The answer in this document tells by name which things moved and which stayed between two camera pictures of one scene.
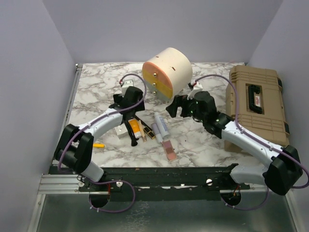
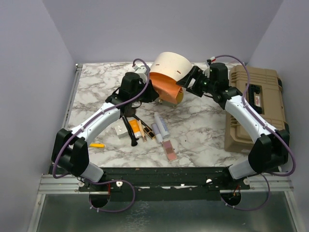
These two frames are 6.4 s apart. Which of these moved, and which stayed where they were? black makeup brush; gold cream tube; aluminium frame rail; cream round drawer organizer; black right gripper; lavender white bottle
Moved: cream round drawer organizer; black right gripper
Stayed: black makeup brush; lavender white bottle; aluminium frame rail; gold cream tube
